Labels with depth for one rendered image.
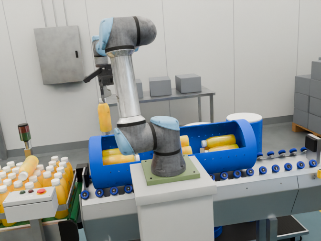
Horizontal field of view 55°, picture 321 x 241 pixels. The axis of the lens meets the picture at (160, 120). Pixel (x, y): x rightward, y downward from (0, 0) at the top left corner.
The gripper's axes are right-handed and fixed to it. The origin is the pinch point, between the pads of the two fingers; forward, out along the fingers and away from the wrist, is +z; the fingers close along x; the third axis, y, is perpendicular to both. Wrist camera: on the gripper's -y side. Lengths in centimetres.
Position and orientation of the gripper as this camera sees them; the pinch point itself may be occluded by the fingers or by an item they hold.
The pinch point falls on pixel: (102, 99)
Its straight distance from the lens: 179.0
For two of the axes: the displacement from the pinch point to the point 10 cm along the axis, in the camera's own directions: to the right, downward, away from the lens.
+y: 9.7, -1.3, 2.0
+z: 0.6, 9.4, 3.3
